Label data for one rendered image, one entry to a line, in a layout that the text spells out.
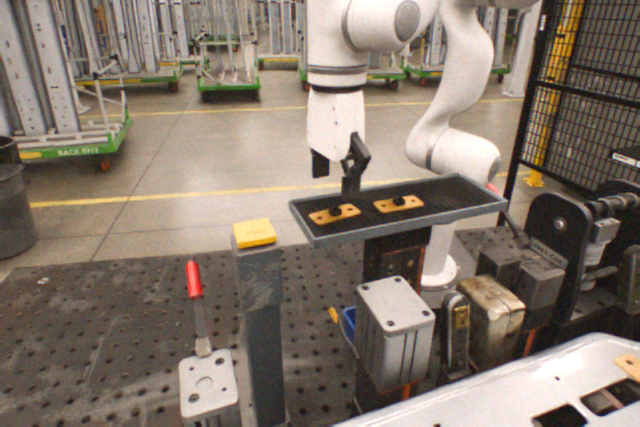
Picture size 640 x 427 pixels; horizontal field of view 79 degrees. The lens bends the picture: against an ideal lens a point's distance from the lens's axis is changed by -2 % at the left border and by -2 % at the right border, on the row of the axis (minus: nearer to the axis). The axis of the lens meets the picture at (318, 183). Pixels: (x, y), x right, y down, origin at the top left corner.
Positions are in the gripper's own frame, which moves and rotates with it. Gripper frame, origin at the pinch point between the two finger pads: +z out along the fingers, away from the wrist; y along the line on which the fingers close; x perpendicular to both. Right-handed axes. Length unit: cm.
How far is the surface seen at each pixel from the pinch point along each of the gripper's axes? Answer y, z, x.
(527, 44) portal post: -376, 35, 598
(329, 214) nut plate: -0.2, 6.0, -0.8
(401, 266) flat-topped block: 5.0, 17.7, 11.6
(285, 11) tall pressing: -862, -7, 387
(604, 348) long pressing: 32.3, 22.2, 29.9
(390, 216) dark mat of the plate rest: 4.9, 6.2, 8.1
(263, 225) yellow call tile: -2.7, 6.3, -11.6
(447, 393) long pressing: 26.1, 21.9, 2.6
